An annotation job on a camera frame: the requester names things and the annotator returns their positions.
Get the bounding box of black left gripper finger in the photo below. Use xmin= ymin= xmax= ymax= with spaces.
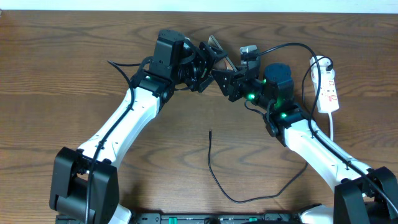
xmin=197 ymin=75 xmax=214 ymax=93
xmin=205 ymin=43 xmax=228 ymax=70

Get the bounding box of Galaxy S25 Ultra smartphone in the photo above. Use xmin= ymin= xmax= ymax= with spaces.
xmin=208 ymin=35 xmax=237 ymax=72

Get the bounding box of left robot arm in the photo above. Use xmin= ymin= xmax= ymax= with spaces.
xmin=49 ymin=29 xmax=227 ymax=223

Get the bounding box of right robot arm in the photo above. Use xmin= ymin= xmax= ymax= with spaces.
xmin=211 ymin=63 xmax=397 ymax=223

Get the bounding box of white power strip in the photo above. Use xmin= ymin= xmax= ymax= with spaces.
xmin=310 ymin=55 xmax=340 ymax=113

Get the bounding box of black left camera cable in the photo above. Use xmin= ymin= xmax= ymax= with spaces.
xmin=84 ymin=59 xmax=144 ymax=224

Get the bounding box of white power strip cord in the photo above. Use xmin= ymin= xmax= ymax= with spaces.
xmin=328 ymin=112 xmax=335 ymax=141

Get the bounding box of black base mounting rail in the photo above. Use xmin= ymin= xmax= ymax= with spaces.
xmin=129 ymin=213 xmax=301 ymax=224

